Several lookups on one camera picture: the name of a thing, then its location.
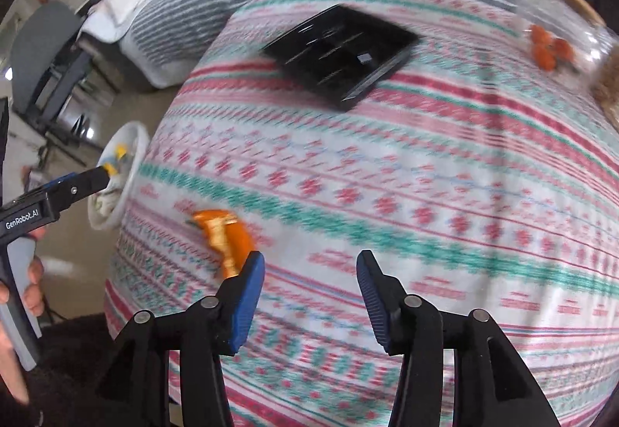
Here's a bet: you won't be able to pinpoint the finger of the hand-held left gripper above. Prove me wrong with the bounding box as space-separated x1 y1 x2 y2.
72 165 112 206

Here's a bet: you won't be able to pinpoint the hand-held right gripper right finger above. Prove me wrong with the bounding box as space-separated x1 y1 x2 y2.
355 249 562 427

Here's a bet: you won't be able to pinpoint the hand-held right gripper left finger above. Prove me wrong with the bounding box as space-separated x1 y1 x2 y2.
94 250 267 427

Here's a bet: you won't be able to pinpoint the yellow foil wrapper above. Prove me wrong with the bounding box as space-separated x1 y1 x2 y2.
99 144 132 176

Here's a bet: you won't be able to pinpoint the white plastic basin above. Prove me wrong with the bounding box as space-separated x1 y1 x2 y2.
87 121 150 231

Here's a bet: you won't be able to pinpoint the orange toy piece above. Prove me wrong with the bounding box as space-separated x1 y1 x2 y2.
186 209 257 280

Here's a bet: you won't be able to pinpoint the person's left hand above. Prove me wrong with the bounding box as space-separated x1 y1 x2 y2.
0 257 46 405

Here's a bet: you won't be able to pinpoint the patterned red green tablecloth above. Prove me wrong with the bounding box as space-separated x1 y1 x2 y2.
104 0 619 427

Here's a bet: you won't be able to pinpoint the dark chair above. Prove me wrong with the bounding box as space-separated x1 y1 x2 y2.
10 2 119 167

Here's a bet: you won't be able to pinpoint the white blanket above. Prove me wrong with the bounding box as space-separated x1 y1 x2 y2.
77 0 146 43

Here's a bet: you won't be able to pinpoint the grey striped quilt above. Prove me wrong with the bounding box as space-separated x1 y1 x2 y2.
118 0 562 89

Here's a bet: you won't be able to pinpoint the black plastic tray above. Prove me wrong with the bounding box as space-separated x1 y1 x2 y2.
260 4 421 113

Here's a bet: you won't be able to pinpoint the small orange fruits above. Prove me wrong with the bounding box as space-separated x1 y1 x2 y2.
529 25 576 71

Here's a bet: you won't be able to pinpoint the clear container of oats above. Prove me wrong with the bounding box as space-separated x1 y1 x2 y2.
587 64 619 128

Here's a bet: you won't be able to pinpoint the clear plastic container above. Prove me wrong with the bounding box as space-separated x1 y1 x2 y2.
515 0 619 75

